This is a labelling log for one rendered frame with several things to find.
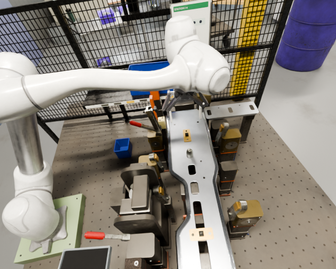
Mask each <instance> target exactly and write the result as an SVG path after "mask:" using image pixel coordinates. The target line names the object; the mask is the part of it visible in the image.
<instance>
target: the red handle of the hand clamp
mask: <svg viewBox="0 0 336 269"><path fill-rule="evenodd" d="M130 125H133V126H137V127H139V128H144V129H147V130H151V131H155V129H154V127H151V126H148V125H144V124H141V123H139V122H135V121H130Z"/></svg>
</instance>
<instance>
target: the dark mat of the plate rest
mask: <svg viewBox="0 0 336 269"><path fill-rule="evenodd" d="M107 255H108V248H101V249H86V250H72V251H66V252H65V255H64V258H63V262H62V265H61V269H106V261H107Z"/></svg>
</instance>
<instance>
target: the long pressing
mask: <svg viewBox="0 0 336 269"><path fill-rule="evenodd" d="M171 113H172V123H171V119H170V116H167V115H166V128H167V148H168V160H169V172H170V174H171V175H172V176H173V177H174V178H175V179H177V180H178V181H179V182H181V183H182V184H183V186H184V190H185V200H186V210H187V215H186V218H185V220H184V221H183V222H182V223H181V225H180V226H179V227H178V229H177V231H176V233H175V245H176V254H177V269H202V267H201V259H200V254H199V246H198V242H199V241H191V240H190V235H189V230H190V229H196V222H195V214H194V206H193V203H194V202H200V203H201V208H202V215H203V222H204V228H208V227H211V228H212V229H213V235H214V239H213V240H206V241H207V248H208V252H209V259H210V265H211V269H236V266H235V262H234V257H233V253H232V250H231V245H230V241H229V236H228V232H227V227H226V223H225V218H224V215H223V211H222V206H221V202H220V197H219V193H218V188H217V184H216V179H217V174H218V169H219V168H218V163H217V159H216V156H215V152H214V148H213V144H212V140H211V136H210V132H209V128H208V125H207V121H206V117H205V113H204V112H203V113H202V119H201V120H200V118H199V109H191V110H182V111H177V112H171ZM197 122H198V123H197ZM174 124H175V125H174ZM184 129H190V135H191V141H189V142H184V139H183V130H184ZM189 148H191V149H192V150H193V157H192V158H190V159H189V158H187V154H186V151H187V149H189ZM200 161H202V162H200ZM190 165H194V166H195V171H196V174H195V175H190V174H189V170H188V166H190ZM203 177H205V179H203ZM192 182H197V184H198V191H199V193H198V194H192V193H191V185H190V184H191V183H192Z"/></svg>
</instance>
